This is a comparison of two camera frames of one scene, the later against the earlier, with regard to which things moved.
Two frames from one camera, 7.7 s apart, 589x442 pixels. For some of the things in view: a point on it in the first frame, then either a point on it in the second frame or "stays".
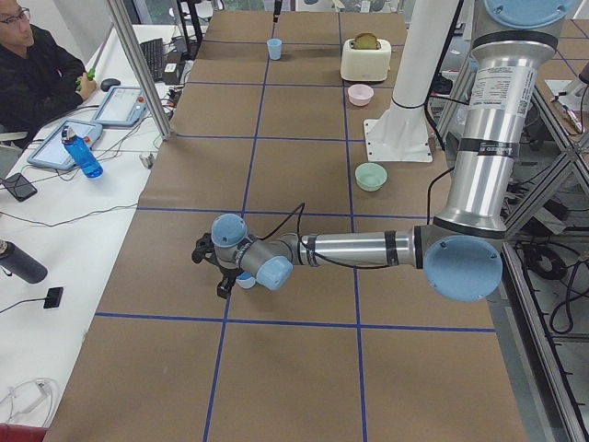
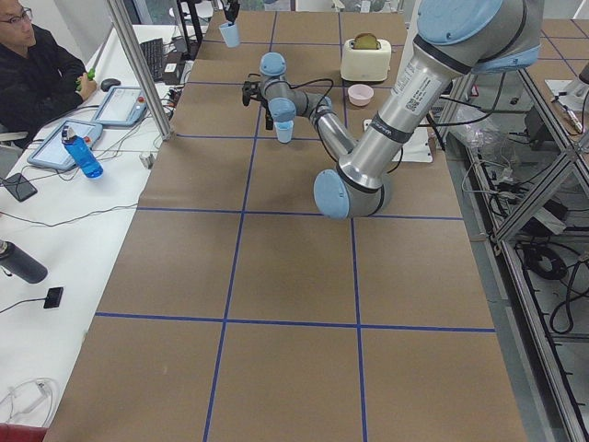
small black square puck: (53, 297) stays
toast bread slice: (366, 41) stays
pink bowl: (360, 94) stays
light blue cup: (245, 280) → (283, 131)
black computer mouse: (107, 83) stays
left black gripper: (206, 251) → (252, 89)
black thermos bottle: (21, 264) stays
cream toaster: (365, 58) stays
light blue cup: (274, 46) → (230, 34)
